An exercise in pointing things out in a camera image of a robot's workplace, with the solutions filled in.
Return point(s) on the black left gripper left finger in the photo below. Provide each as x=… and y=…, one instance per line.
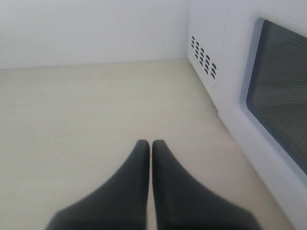
x=119, y=204

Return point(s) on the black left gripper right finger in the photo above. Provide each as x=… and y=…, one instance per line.
x=182, y=203

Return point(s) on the white microwave door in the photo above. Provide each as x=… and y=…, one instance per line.
x=264, y=103

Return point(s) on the white Midea microwave oven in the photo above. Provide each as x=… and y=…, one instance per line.
x=218, y=34

